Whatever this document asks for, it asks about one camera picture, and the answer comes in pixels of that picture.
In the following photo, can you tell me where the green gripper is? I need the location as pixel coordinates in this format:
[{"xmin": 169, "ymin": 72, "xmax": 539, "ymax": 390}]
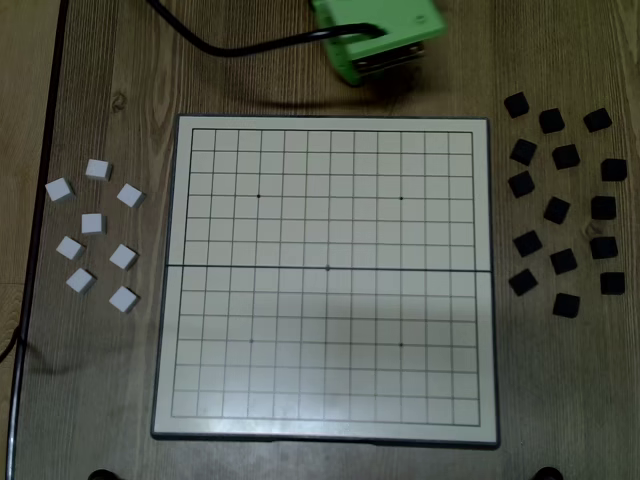
[{"xmin": 308, "ymin": 0, "xmax": 449, "ymax": 87}]

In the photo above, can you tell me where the white cube stone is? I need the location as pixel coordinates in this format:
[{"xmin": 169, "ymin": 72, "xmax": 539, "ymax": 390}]
[
  {"xmin": 108, "ymin": 243, "xmax": 139, "ymax": 272},
  {"xmin": 80, "ymin": 212, "xmax": 108, "ymax": 237},
  {"xmin": 55, "ymin": 235, "xmax": 86, "ymax": 261},
  {"xmin": 84, "ymin": 158, "xmax": 113, "ymax": 182},
  {"xmin": 116, "ymin": 182, "xmax": 147, "ymax": 209},
  {"xmin": 44, "ymin": 177, "xmax": 77, "ymax": 204},
  {"xmin": 108, "ymin": 285, "xmax": 141, "ymax": 315},
  {"xmin": 65, "ymin": 267, "xmax": 98, "ymax": 295}
]

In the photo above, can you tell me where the black cube stone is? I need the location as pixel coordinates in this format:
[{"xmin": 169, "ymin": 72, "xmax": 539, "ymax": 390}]
[
  {"xmin": 589, "ymin": 195, "xmax": 618, "ymax": 222},
  {"xmin": 588, "ymin": 235, "xmax": 619, "ymax": 261},
  {"xmin": 508, "ymin": 138, "xmax": 539, "ymax": 167},
  {"xmin": 582, "ymin": 107, "xmax": 614, "ymax": 134},
  {"xmin": 598, "ymin": 271, "xmax": 627, "ymax": 297},
  {"xmin": 551, "ymin": 143, "xmax": 582, "ymax": 171},
  {"xmin": 548, "ymin": 248, "xmax": 579, "ymax": 276},
  {"xmin": 508, "ymin": 268, "xmax": 540, "ymax": 297},
  {"xmin": 538, "ymin": 107, "xmax": 567, "ymax": 135},
  {"xmin": 502, "ymin": 91, "xmax": 531, "ymax": 120},
  {"xmin": 512, "ymin": 230, "xmax": 544, "ymax": 259},
  {"xmin": 507, "ymin": 170, "xmax": 537, "ymax": 199},
  {"xmin": 542, "ymin": 196, "xmax": 573, "ymax": 225},
  {"xmin": 551, "ymin": 292, "xmax": 583, "ymax": 319},
  {"xmin": 599, "ymin": 157, "xmax": 629, "ymax": 183}
]

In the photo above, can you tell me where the white Go board with grid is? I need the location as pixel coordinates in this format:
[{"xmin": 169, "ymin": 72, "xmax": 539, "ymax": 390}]
[{"xmin": 149, "ymin": 113, "xmax": 502, "ymax": 450}]

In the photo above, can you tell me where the thick black camera cable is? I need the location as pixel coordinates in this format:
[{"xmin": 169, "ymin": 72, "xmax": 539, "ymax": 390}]
[{"xmin": 146, "ymin": 0, "xmax": 384, "ymax": 57}]

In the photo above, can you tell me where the thin dark wire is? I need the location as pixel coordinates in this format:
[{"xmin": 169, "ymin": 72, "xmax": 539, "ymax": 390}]
[{"xmin": 0, "ymin": 319, "xmax": 26, "ymax": 364}]

